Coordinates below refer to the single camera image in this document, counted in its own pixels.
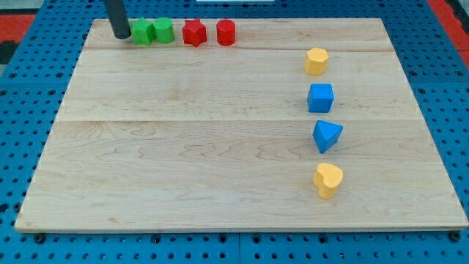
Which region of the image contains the green star block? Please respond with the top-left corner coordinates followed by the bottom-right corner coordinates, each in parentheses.
top-left (130, 18), bottom-right (155, 45)

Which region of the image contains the red star block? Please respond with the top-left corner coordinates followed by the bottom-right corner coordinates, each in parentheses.
top-left (182, 18), bottom-right (207, 48)

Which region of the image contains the light wooden board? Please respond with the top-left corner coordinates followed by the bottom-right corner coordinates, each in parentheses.
top-left (15, 18), bottom-right (468, 233)

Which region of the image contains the blue triangle block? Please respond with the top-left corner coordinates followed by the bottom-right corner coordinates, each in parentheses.
top-left (312, 120), bottom-right (343, 153)

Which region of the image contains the blue cube block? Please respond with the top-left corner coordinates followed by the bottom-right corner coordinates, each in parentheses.
top-left (307, 83), bottom-right (334, 113)

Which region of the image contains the yellow heart block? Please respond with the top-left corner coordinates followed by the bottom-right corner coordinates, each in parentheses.
top-left (312, 163), bottom-right (344, 199)

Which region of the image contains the red cylinder block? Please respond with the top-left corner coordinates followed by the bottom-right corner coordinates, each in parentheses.
top-left (216, 19), bottom-right (236, 46)

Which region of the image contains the yellow hexagon block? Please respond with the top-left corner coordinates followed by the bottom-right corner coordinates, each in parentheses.
top-left (304, 48), bottom-right (329, 76)

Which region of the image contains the green cylinder block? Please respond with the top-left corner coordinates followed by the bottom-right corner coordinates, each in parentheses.
top-left (153, 18), bottom-right (175, 44)

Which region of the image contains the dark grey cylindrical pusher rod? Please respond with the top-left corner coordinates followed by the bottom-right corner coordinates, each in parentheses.
top-left (104, 0), bottom-right (131, 40)

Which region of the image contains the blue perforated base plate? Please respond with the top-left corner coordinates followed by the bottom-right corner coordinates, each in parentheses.
top-left (1, 0), bottom-right (468, 263)

